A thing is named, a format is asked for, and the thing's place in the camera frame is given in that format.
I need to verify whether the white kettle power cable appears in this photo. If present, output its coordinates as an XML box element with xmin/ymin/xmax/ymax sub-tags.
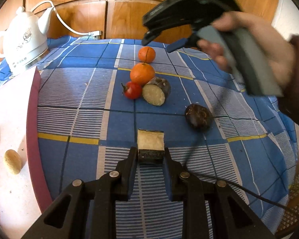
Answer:
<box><xmin>31</xmin><ymin>0</ymin><xmax>103</xmax><ymax>40</ymax></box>

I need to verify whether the wooden chair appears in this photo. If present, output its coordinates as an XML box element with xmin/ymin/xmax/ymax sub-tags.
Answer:
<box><xmin>275</xmin><ymin>174</ymin><xmax>299</xmax><ymax>238</ymax></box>

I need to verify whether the yellow-fleshed dark-skinned fruit piece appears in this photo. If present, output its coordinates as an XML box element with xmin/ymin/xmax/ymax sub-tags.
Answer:
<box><xmin>137</xmin><ymin>129</ymin><xmax>165</xmax><ymax>165</ymax></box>

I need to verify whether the blue plaid tablecloth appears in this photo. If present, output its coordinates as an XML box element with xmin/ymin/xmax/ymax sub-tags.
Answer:
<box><xmin>0</xmin><ymin>36</ymin><xmax>297</xmax><ymax>238</ymax></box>

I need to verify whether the wooden wall panelling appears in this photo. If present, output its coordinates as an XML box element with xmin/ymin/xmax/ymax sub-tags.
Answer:
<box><xmin>0</xmin><ymin>0</ymin><xmax>282</xmax><ymax>68</ymax></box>

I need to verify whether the pink tray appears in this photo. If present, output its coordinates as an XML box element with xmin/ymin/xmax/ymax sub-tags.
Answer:
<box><xmin>0</xmin><ymin>67</ymin><xmax>52</xmax><ymax>238</ymax></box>

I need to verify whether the thin black cable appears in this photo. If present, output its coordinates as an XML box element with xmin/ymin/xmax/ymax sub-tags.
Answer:
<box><xmin>183</xmin><ymin>89</ymin><xmax>293</xmax><ymax>211</ymax></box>

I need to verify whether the small tan round fruit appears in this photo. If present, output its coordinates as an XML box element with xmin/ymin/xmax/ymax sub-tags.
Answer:
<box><xmin>4</xmin><ymin>149</ymin><xmax>22</xmax><ymax>174</ymax></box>

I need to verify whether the large orange mandarin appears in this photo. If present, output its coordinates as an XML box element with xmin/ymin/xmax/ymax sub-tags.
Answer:
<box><xmin>130</xmin><ymin>63</ymin><xmax>155</xmax><ymax>86</ymax></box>

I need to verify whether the small red tomato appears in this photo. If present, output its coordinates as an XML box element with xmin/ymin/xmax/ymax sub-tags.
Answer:
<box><xmin>121</xmin><ymin>81</ymin><xmax>142</xmax><ymax>100</ymax></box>

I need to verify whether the white electric kettle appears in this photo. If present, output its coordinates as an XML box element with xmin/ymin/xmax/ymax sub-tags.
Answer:
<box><xmin>0</xmin><ymin>7</ymin><xmax>53</xmax><ymax>75</ymax></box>

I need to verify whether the dark cut fruit chunk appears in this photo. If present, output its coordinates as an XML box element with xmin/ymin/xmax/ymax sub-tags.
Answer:
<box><xmin>142</xmin><ymin>77</ymin><xmax>171</xmax><ymax>106</ymax></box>

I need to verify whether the orange mandarin with stem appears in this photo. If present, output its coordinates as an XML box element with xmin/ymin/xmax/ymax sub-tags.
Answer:
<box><xmin>138</xmin><ymin>46</ymin><xmax>156</xmax><ymax>64</ymax></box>

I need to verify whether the dark brown wrinkled fruit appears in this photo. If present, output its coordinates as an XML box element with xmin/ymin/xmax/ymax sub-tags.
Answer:
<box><xmin>185</xmin><ymin>104</ymin><xmax>213</xmax><ymax>132</ymax></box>

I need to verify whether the person's right hand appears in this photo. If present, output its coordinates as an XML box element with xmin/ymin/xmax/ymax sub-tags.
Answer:
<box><xmin>211</xmin><ymin>11</ymin><xmax>296</xmax><ymax>89</ymax></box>

